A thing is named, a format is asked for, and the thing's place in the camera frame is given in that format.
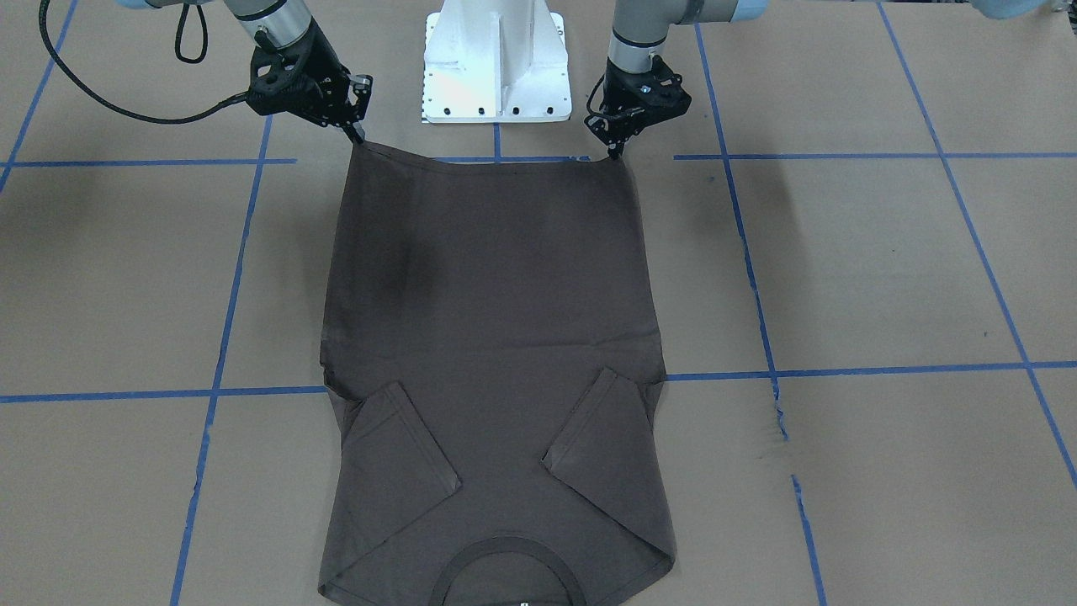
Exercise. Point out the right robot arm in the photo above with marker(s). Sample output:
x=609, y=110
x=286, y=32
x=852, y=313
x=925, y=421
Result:
x=283, y=21

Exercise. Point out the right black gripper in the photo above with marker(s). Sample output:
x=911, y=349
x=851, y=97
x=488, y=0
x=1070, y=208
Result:
x=322, y=67

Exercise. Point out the dark brown t-shirt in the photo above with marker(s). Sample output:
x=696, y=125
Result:
x=494, y=362

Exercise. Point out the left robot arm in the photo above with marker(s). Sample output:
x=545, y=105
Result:
x=640, y=28

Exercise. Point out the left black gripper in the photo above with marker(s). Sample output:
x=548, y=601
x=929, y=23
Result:
x=620, y=94

